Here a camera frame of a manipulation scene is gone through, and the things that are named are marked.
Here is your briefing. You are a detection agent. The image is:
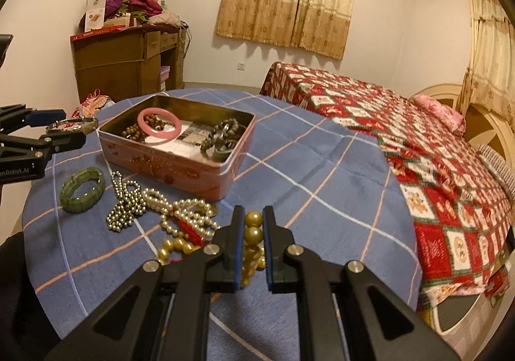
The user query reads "small dark metallic bead necklace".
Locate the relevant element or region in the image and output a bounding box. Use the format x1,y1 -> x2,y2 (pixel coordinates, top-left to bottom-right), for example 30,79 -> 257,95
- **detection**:
106,170 -> 148,233

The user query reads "brown wooden dresser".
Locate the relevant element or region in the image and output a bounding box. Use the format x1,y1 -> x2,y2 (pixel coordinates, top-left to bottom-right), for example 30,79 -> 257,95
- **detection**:
70,24 -> 189,102

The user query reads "grey stone bead bracelet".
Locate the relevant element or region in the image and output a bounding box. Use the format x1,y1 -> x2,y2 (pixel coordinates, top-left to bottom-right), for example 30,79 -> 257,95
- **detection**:
200,118 -> 247,155

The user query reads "white product box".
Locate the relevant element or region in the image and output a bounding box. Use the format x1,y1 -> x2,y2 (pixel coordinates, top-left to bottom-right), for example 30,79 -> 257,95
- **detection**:
85,0 -> 107,32

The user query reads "pink bangle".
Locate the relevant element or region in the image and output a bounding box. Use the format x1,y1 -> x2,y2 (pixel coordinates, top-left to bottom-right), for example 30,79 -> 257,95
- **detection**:
137,107 -> 182,140

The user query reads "pink metal tin box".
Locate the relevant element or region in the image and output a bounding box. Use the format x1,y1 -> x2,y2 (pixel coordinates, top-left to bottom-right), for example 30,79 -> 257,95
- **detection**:
98,94 -> 257,201

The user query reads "pile of clothes on floor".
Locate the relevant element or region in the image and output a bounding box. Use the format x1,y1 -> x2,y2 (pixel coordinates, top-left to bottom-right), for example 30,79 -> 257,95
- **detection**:
71,89 -> 114,119

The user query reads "large gold pearl necklace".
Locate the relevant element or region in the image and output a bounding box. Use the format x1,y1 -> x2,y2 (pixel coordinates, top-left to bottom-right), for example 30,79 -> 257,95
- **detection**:
155,210 -> 267,290

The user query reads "patterned silver cuff bangle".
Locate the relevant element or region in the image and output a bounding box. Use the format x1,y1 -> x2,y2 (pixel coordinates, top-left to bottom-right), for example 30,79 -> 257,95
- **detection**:
45,117 -> 98,134

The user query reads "cream wooden headboard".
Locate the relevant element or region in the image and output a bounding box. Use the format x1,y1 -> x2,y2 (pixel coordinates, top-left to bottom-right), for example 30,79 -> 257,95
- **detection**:
419,84 -> 514,166

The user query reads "red cord gold pendant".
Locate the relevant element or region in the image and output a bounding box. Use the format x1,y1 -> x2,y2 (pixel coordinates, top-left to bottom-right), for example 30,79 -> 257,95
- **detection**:
174,219 -> 206,257

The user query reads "beige curtain side window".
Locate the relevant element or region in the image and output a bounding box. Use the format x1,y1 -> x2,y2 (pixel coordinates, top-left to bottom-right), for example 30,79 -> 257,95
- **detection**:
457,0 -> 514,126

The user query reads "pink pillow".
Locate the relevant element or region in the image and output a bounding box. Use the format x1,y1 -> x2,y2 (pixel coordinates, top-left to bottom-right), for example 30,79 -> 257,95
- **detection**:
411,94 -> 466,137

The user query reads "white pearl necklace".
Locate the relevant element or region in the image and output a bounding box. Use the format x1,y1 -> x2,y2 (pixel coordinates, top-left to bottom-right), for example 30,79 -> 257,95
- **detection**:
142,187 -> 222,241

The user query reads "striped pillow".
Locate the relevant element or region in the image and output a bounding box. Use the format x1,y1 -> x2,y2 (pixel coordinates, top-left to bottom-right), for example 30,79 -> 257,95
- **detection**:
477,145 -> 515,201

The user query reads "blue plaid tablecloth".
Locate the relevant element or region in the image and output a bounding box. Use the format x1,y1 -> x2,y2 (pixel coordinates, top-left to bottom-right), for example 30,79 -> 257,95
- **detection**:
22,89 -> 422,360

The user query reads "brown wooden bead bracelet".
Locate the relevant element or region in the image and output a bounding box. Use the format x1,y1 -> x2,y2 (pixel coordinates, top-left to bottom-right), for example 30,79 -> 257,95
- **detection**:
120,114 -> 166,143

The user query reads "red flat box on dresser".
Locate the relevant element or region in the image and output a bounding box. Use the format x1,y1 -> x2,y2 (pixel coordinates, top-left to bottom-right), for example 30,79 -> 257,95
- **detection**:
70,25 -> 126,42

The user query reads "red patchwork bedspread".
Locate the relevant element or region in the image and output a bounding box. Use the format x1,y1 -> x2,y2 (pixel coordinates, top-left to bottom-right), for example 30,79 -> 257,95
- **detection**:
260,62 -> 514,309

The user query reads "green jade segment bracelet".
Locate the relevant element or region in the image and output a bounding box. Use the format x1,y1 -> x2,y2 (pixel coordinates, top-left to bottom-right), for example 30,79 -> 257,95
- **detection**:
58,166 -> 107,214

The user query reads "printed paper leaflet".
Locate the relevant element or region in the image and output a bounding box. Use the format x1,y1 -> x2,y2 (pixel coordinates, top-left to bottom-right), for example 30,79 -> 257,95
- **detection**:
145,120 -> 212,159

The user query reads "purple clothes pile on dresser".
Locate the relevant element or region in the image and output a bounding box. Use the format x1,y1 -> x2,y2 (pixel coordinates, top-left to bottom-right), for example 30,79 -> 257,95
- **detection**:
103,0 -> 183,28

